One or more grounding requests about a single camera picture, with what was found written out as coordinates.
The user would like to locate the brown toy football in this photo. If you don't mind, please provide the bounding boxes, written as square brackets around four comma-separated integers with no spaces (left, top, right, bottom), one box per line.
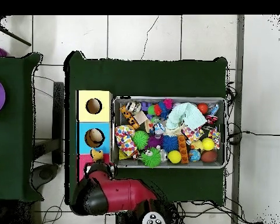
[200,150,218,163]

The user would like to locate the brown plush animal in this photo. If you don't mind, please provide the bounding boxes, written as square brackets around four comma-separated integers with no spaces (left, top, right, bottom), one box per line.
[90,148,104,162]

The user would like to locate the orange ball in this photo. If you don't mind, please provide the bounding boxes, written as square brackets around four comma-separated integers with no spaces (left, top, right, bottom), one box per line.
[197,103,209,115]

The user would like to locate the green fuzzy toy with eyes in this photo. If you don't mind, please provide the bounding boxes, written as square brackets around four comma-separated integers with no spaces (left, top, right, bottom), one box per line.
[139,147,162,168]

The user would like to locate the orange plastic grid tray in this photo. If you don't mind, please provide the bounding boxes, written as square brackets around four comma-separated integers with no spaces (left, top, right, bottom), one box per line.
[177,135,189,164]

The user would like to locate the black tripod leg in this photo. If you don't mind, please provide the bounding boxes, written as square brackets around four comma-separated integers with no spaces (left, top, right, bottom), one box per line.
[0,23,32,47]

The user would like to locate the green fuzzy ball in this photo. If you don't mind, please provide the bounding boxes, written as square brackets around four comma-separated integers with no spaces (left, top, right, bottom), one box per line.
[131,129,150,150]

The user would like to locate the dark green tablecloth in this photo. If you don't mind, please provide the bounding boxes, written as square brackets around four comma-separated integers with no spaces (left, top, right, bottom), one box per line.
[0,52,44,202]
[64,50,229,206]

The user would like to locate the white multicolour dotted cloth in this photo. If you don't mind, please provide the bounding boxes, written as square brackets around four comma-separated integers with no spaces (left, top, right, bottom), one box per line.
[114,124,138,158]

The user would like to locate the black cable with plug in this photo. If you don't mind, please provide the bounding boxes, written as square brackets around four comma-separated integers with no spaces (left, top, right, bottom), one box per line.
[227,122,280,145]

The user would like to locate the blue spiky ball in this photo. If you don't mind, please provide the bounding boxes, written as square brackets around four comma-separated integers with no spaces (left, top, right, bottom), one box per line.
[162,135,179,152]

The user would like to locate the mint green cloth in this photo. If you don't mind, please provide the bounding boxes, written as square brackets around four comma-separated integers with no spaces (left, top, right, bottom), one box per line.
[165,102,208,131]

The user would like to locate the silver wire mesh bin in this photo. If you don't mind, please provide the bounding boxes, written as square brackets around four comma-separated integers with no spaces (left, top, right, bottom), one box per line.
[111,95,228,170]

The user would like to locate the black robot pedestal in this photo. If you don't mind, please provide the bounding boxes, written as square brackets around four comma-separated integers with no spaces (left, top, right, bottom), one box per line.
[115,211,143,224]

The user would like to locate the yellow ball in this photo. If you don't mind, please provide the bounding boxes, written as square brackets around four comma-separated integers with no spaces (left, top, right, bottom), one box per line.
[167,150,182,164]
[201,137,216,151]

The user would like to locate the wooden box with three holes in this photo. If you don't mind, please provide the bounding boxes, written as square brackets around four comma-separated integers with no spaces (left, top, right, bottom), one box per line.
[76,90,114,181]

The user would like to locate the grey rounded floor object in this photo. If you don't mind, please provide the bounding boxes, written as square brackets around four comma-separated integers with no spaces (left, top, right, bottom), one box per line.
[31,163,60,190]

